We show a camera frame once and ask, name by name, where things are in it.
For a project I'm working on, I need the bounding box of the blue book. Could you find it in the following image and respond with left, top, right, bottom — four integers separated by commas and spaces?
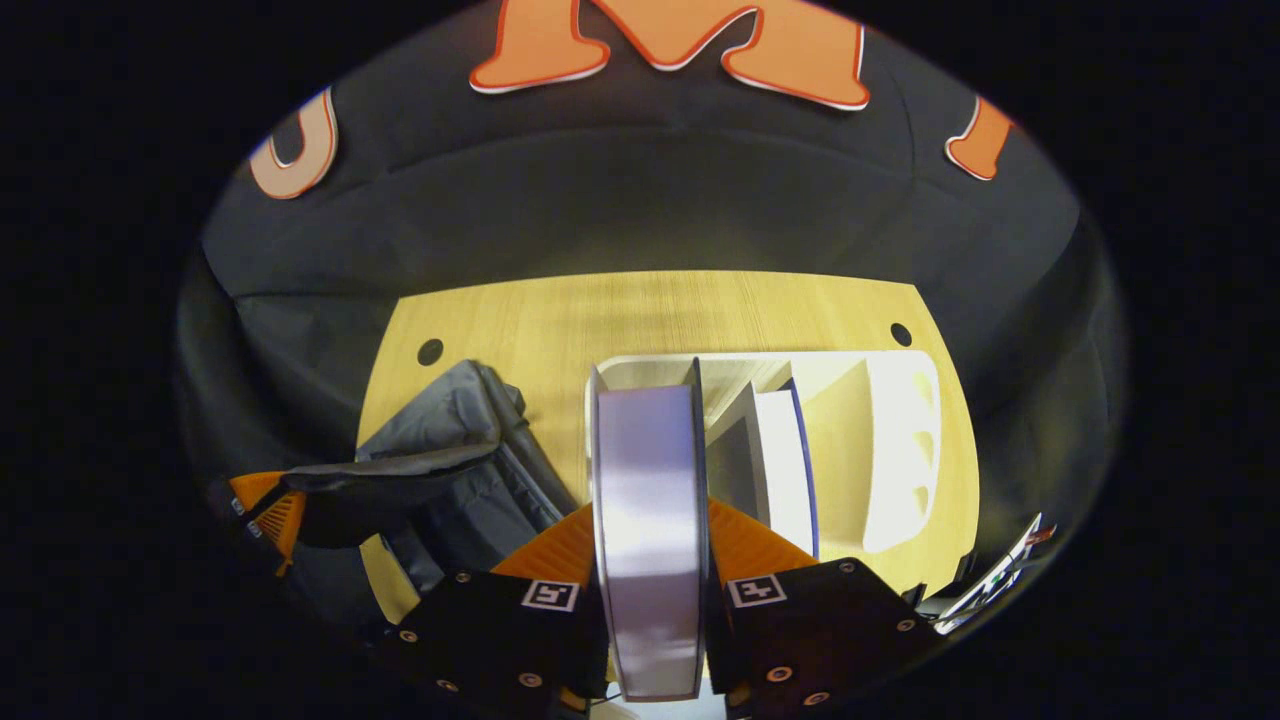
735, 378, 822, 561

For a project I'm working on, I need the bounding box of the grey schoolbag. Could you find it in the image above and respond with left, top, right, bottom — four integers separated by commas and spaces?
285, 360, 583, 623

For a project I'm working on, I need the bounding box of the white bookshelf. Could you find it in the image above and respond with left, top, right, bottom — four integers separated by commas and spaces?
585, 350, 944, 561

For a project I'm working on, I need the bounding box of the white equipment stand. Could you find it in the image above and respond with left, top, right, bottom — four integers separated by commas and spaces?
933, 513, 1058, 637

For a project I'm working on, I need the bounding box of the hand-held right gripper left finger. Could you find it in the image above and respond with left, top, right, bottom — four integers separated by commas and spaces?
375, 500, 611, 716

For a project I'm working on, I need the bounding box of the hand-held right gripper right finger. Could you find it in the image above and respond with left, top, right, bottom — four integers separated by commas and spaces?
700, 495, 946, 716

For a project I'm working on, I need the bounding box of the grey white book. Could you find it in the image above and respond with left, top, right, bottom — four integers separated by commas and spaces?
588, 385, 713, 702

